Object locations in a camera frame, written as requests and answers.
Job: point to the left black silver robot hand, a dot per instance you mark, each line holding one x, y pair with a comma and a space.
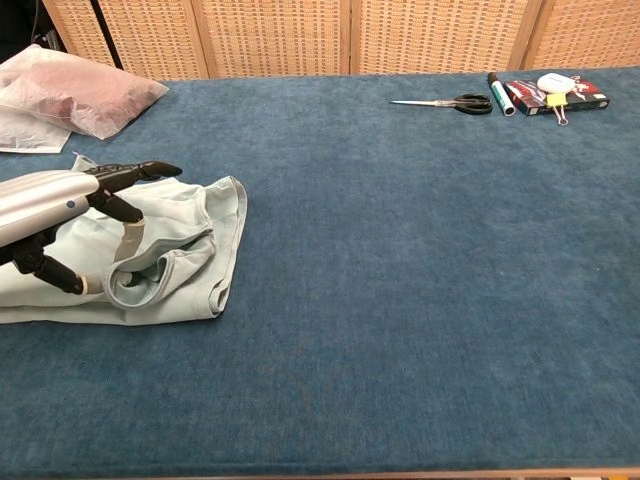
45, 200

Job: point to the light green t-shirt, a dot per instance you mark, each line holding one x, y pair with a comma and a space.
190, 210

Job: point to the frosted bag with red garment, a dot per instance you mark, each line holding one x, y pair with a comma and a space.
75, 90

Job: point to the woven wooden folding screen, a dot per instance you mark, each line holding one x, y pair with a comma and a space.
275, 35

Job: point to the blue carpet table cover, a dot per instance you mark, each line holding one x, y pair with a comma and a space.
400, 300

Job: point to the green white marker pen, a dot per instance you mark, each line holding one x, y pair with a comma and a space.
500, 95

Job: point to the yellow binder clip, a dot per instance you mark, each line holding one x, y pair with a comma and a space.
555, 101

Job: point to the white earbud case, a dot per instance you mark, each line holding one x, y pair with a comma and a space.
554, 83

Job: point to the dark flat card box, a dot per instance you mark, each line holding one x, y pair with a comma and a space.
585, 98

